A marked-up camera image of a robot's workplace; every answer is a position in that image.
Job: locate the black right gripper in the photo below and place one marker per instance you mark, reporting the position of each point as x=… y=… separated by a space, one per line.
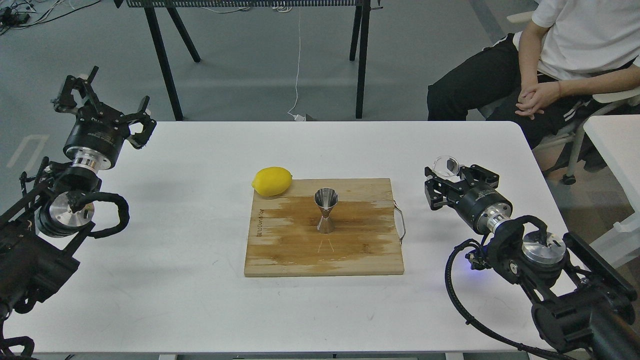
x=481 y=207

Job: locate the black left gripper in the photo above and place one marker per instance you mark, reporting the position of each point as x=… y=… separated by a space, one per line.
x=95 y=137

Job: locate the clear glass cup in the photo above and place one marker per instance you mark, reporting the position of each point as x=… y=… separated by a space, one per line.
x=446 y=167

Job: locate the steel double jigger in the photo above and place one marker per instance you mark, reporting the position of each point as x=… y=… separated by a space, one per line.
x=326 y=198

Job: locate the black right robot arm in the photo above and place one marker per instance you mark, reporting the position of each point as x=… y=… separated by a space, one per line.
x=578 y=299

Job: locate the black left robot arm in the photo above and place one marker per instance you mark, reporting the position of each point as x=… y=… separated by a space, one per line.
x=62 y=204

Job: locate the person's clasped hands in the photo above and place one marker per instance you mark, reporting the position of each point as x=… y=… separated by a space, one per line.
x=534 y=97

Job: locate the white side table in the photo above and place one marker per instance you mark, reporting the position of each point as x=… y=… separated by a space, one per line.
x=617 y=139

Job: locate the seated person white shirt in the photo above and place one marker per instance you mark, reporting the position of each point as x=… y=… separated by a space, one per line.
x=452 y=97

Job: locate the yellow lemon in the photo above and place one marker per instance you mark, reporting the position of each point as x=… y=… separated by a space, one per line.
x=272 y=181

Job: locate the wooden cutting board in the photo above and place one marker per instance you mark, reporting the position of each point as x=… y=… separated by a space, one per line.
x=283 y=240

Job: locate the office chair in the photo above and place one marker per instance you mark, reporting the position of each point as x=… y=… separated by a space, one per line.
x=575 y=130

